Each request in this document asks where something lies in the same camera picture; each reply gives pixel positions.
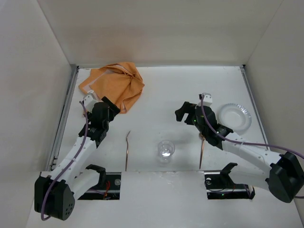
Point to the white ceramic bowl plate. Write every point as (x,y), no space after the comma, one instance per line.
(235,117)

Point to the copper fork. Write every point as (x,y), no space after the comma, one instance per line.
(127,151)

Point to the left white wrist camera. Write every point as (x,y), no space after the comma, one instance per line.
(89,101)

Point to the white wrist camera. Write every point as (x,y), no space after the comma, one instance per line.
(205,99)
(89,101)

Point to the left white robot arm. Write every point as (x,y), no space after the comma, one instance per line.
(55,192)

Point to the left aluminium frame rail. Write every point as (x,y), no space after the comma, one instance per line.
(55,148)

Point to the right aluminium frame rail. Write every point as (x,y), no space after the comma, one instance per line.
(243,71)

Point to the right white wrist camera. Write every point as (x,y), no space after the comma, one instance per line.
(205,99)

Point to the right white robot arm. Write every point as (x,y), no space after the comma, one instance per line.
(279,173)

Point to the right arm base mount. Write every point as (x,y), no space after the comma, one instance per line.
(228,190)

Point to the copper spoon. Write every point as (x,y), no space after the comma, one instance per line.
(202,149)

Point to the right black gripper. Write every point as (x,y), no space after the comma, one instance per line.
(190,113)

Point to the aluminium frame rail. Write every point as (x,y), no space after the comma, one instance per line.
(55,148)
(243,71)

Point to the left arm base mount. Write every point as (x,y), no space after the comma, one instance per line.
(109,190)

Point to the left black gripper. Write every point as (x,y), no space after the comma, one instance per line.
(109,106)

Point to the orange cloth placemat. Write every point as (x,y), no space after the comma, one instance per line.
(121,83)

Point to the clear drinking glass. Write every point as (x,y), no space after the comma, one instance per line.
(166,149)

